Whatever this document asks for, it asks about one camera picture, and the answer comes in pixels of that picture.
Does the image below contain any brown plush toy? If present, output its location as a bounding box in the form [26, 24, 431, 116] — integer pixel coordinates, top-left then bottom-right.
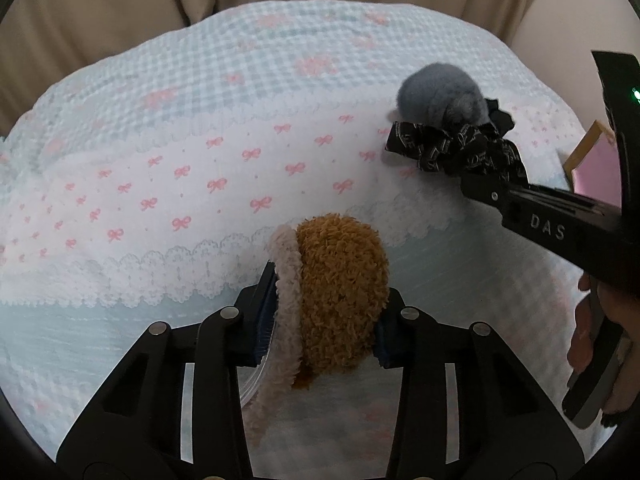
[241, 214, 390, 448]

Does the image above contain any grey fluffy pompom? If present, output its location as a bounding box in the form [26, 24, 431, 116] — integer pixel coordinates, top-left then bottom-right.
[396, 63, 489, 128]

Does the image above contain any black printed scrunchie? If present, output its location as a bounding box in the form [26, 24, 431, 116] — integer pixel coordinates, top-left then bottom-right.
[385, 122, 528, 185]

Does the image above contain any pink patterned cardboard box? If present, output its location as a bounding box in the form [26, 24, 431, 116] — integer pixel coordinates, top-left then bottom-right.
[563, 120, 622, 208]

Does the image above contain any person's right hand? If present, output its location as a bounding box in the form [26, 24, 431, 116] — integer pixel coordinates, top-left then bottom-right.
[567, 273, 640, 427]

